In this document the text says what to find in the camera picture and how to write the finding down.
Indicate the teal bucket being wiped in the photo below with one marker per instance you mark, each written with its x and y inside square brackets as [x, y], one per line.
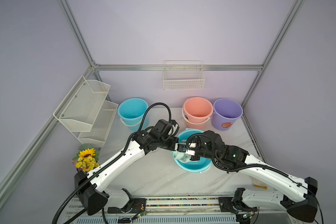
[131, 112]

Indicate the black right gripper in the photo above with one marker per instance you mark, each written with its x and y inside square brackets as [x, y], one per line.
[196, 140]

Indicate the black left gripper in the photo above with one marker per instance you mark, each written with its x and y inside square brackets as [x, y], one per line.
[175, 143]

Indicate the yellow object under right arm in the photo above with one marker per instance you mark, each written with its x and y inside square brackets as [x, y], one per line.
[260, 185]

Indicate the sunflower bouquet in vase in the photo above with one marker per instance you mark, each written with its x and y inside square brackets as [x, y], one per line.
[86, 159]

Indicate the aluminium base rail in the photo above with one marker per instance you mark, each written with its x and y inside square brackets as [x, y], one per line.
[262, 208]

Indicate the purple plastic bucket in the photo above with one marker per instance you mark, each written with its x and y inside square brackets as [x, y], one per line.
[226, 112]

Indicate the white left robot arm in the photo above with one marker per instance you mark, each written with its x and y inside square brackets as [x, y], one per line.
[92, 187]

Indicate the white two-tier mesh shelf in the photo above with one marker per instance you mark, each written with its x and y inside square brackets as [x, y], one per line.
[87, 113]

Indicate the teal bucket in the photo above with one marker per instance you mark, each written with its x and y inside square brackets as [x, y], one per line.
[200, 166]

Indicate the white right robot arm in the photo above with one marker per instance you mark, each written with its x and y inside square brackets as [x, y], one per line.
[294, 195]

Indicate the pink plastic bucket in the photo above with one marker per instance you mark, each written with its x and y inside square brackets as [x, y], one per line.
[197, 112]

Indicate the mint green microfibre cloth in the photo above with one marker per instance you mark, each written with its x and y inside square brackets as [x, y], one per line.
[181, 153]

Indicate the white wire wall basket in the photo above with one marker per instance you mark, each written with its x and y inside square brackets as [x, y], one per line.
[183, 75]

